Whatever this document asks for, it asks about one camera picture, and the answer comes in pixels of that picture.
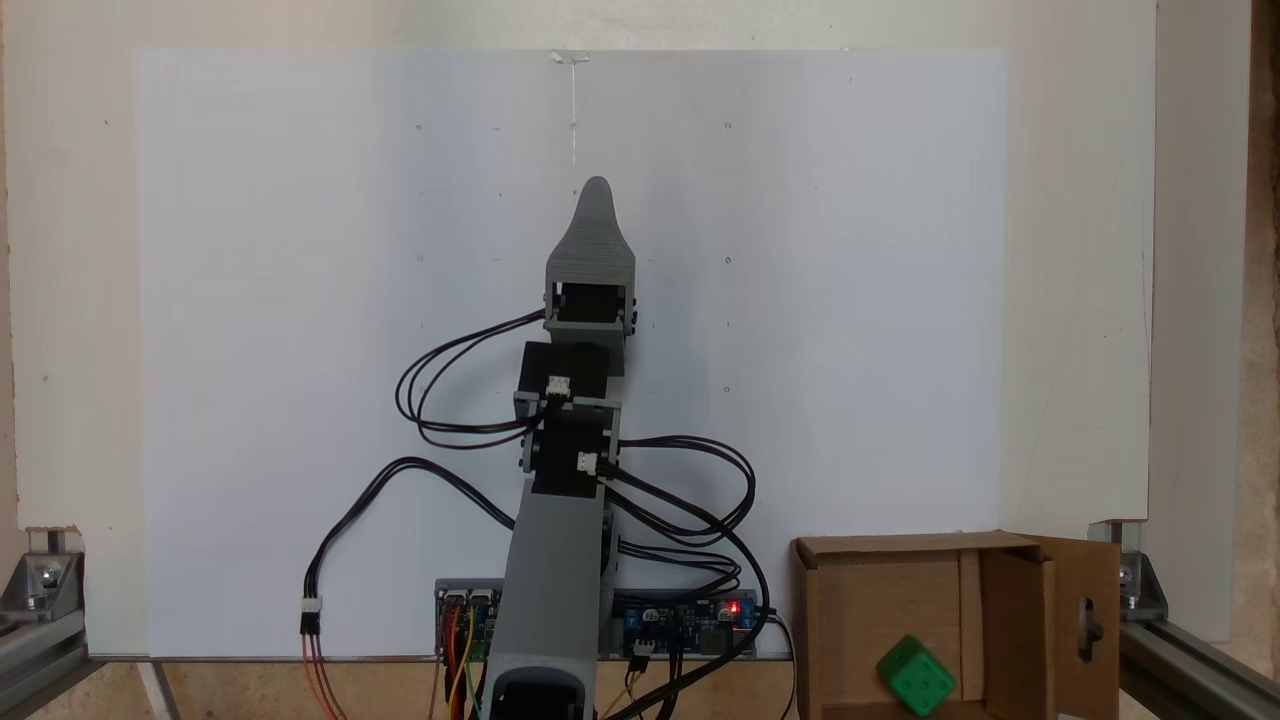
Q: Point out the blue circuit board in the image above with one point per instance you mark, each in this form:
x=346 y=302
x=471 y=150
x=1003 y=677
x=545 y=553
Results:
x=690 y=630

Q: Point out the grey pointed fixed gripper finger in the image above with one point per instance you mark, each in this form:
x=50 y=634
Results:
x=592 y=245

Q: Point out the circuit board with white connectors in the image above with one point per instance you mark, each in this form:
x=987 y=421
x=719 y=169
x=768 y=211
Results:
x=465 y=625

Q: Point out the open cardboard box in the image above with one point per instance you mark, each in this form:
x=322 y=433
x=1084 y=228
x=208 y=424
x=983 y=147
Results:
x=860 y=620

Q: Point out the metal corner bracket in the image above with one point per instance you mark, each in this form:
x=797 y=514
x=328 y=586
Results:
x=1140 y=585
x=45 y=580

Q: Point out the green die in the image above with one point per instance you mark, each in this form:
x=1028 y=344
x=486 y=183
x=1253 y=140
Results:
x=915 y=680

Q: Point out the grey board mounting plate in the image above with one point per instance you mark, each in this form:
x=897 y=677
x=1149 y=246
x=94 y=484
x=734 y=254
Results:
x=445 y=585

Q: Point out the clear tape piece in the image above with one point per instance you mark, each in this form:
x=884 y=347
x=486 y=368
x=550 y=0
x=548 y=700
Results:
x=572 y=57

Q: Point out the aluminium frame post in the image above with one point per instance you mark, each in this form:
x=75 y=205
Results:
x=40 y=660
x=1190 y=670

